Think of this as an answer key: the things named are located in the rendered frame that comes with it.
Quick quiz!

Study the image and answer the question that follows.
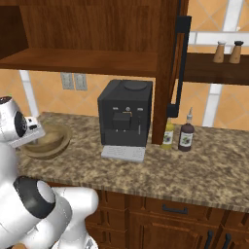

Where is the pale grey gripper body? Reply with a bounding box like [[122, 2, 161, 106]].
[[7, 124, 47, 150]]

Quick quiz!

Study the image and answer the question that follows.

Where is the large wooden bowl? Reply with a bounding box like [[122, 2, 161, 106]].
[[21, 122, 73, 160]]

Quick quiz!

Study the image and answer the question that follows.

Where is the wooden base drawer stack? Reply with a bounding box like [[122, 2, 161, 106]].
[[85, 190, 130, 249]]

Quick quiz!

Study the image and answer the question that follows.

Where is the wooden cabinet door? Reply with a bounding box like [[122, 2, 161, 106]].
[[151, 0, 191, 146]]

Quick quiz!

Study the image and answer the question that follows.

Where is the black coffee machine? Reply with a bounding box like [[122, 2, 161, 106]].
[[96, 79, 154, 163]]

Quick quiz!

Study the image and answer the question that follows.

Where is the yellow sauce bottle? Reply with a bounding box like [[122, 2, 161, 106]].
[[160, 117, 176, 151]]

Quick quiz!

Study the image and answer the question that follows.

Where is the dark red sauce bottle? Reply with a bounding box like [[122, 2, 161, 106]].
[[177, 107, 196, 153]]

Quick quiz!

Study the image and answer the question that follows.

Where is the wooden base cupboard door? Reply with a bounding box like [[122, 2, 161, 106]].
[[128, 211, 216, 249], [217, 210, 249, 249]]

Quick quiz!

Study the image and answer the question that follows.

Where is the wooden drawer front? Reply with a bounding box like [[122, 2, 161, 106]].
[[144, 196, 226, 226]]

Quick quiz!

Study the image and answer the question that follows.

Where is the white-capped wooden salt shaker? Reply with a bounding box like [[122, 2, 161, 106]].
[[212, 40, 229, 64]]

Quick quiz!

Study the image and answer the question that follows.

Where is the black-capped wooden pepper shaker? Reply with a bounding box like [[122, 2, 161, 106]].
[[228, 40, 245, 65]]

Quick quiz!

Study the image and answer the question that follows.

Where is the grey wall socket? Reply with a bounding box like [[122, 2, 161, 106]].
[[59, 72, 75, 91], [74, 72, 89, 92]]

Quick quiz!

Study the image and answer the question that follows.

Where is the open wooden wall cabinet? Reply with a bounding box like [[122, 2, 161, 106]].
[[0, 0, 183, 78]]

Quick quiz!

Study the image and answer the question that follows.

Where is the black drawer handle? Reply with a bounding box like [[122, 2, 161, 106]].
[[161, 202, 190, 216]]

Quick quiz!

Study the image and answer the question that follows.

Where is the black cabinet door handle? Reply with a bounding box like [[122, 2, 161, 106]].
[[166, 15, 193, 119]]

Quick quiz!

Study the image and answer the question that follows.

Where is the dark wooden wall shelf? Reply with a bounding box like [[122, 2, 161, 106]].
[[183, 52, 249, 87]]

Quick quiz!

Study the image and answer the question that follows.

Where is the black cupboard door handle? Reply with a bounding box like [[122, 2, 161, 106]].
[[221, 231, 233, 249], [203, 230, 215, 249]]

